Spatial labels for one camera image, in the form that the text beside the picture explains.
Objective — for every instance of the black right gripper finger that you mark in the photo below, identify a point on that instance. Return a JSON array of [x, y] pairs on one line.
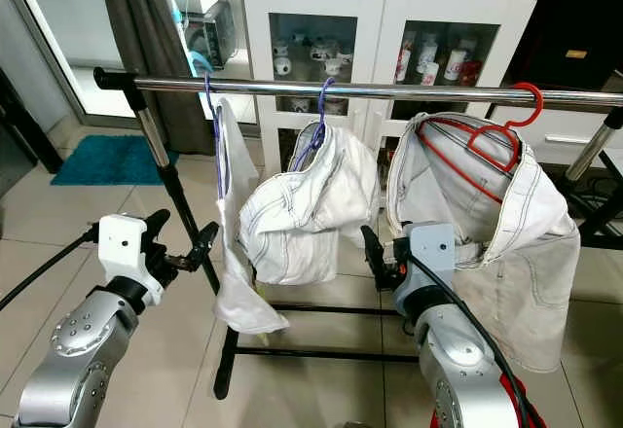
[[377, 258]]

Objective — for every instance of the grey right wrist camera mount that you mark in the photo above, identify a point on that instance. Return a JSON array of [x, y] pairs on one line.
[[433, 248]]

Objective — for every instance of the white glass door cabinet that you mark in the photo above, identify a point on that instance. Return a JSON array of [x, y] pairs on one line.
[[375, 10]]

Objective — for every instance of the white low drawer unit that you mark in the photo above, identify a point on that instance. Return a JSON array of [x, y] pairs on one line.
[[535, 141]]

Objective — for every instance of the black cabinet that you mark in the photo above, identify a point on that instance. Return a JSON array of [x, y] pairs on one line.
[[574, 10]]

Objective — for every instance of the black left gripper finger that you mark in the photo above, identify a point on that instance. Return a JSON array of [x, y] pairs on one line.
[[207, 248], [159, 229]]

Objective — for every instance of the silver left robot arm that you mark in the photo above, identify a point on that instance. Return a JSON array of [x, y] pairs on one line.
[[73, 360]]

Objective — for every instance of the white framed glass door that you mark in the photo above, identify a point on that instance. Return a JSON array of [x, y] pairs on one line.
[[58, 39]]

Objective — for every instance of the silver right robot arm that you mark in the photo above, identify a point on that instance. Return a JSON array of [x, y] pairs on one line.
[[458, 379]]

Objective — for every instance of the chrome and black clothes rack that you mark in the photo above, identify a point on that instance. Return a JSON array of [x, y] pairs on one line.
[[399, 90]]

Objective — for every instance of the white mug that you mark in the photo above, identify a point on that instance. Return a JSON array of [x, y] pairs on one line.
[[282, 64]]

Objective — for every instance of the grey curtain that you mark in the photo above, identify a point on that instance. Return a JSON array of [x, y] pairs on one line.
[[141, 19]]

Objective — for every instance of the red cloth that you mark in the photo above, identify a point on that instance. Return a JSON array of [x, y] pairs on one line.
[[521, 409]]

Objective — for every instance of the plain white shirt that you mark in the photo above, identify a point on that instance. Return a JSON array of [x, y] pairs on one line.
[[243, 302]]

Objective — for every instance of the red plastic hanger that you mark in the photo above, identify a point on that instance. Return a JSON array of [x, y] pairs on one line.
[[537, 100]]

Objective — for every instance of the teal floor mat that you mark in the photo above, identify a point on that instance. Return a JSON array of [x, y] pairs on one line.
[[102, 160]]

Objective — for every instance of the small grey appliance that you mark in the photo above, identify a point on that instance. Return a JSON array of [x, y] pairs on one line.
[[214, 31]]

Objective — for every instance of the white denim shorts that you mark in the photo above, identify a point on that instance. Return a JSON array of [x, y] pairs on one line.
[[302, 224]]

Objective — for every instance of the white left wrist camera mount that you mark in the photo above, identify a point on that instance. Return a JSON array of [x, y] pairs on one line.
[[122, 248]]

